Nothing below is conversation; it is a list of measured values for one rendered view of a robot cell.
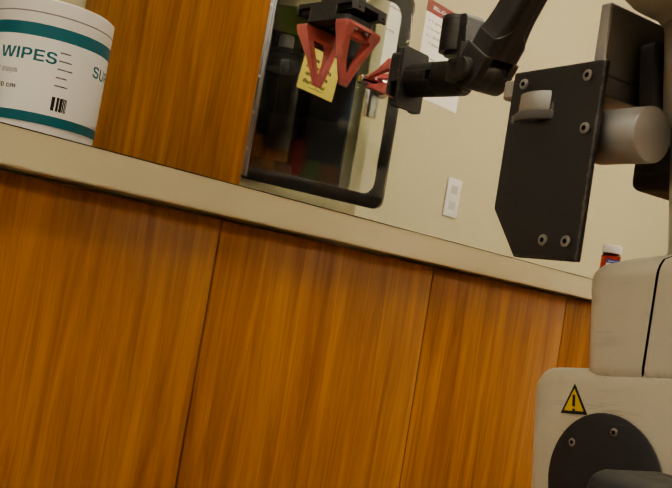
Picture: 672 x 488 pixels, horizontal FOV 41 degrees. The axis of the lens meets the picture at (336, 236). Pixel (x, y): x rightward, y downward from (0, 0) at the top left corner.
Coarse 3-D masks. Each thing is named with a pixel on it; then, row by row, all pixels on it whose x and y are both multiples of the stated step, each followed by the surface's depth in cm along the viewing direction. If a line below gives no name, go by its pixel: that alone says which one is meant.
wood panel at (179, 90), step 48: (96, 0) 167; (144, 0) 156; (192, 0) 147; (240, 0) 138; (144, 48) 154; (192, 48) 145; (240, 48) 137; (144, 96) 152; (192, 96) 143; (240, 96) 135; (96, 144) 159; (144, 144) 150; (192, 144) 141; (240, 144) 136
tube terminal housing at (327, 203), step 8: (240, 176) 148; (240, 184) 148; (248, 184) 150; (256, 184) 151; (264, 184) 152; (272, 192) 154; (280, 192) 155; (288, 192) 157; (296, 192) 158; (304, 200) 160; (312, 200) 161; (320, 200) 163; (328, 200) 164; (328, 208) 164; (336, 208) 166; (344, 208) 168; (352, 208) 169
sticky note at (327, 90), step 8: (304, 56) 153; (320, 56) 154; (304, 64) 153; (320, 64) 154; (336, 64) 156; (304, 72) 153; (336, 72) 156; (304, 80) 153; (328, 80) 156; (336, 80) 156; (304, 88) 153; (312, 88) 154; (320, 88) 155; (328, 88) 156; (320, 96) 155; (328, 96) 156
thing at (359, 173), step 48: (288, 0) 150; (384, 0) 162; (288, 48) 151; (384, 48) 162; (288, 96) 151; (336, 96) 157; (288, 144) 152; (336, 144) 157; (384, 144) 163; (336, 192) 158; (384, 192) 164
